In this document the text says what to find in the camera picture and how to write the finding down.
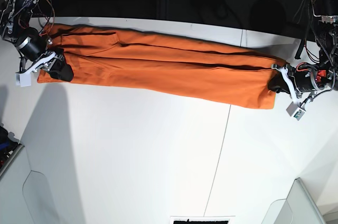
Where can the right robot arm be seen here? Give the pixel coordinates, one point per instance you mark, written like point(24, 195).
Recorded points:
point(15, 18)

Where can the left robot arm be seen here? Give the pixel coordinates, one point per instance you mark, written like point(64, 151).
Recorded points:
point(320, 42)

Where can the black white marker sheet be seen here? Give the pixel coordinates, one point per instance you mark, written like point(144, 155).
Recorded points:
point(215, 219)

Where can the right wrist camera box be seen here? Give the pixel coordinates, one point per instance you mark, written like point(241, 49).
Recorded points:
point(23, 79)

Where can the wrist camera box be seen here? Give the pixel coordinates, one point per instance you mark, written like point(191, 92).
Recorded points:
point(296, 110)
point(23, 79)

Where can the grey left side panel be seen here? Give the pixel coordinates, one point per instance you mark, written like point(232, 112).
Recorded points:
point(40, 188)

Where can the orange t-shirt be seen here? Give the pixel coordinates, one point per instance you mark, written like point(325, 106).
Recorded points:
point(173, 65)

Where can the grey panel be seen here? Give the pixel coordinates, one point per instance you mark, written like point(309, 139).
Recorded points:
point(297, 208)
point(40, 188)

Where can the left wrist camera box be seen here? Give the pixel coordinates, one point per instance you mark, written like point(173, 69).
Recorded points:
point(296, 110)

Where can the dark clutter with blue item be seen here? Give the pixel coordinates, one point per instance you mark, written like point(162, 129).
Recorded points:
point(7, 146)

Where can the grey right side panel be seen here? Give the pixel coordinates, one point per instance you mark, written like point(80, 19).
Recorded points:
point(297, 208)

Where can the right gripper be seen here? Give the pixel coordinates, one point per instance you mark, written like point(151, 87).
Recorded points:
point(35, 55)

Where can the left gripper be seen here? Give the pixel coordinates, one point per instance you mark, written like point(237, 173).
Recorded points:
point(295, 81)

